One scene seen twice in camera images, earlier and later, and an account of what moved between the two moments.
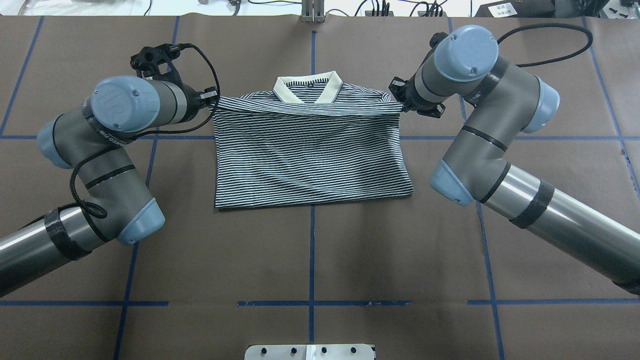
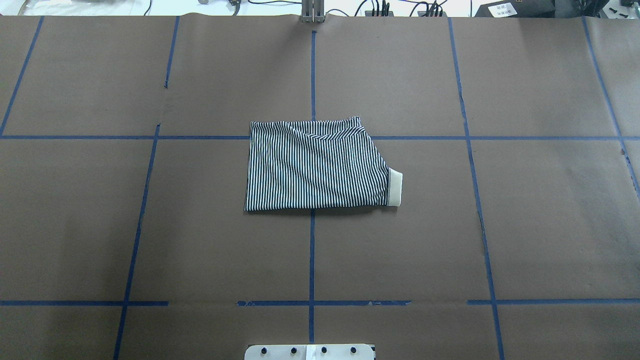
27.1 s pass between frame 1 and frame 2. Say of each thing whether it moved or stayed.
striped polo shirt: moved
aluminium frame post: stayed
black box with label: stayed
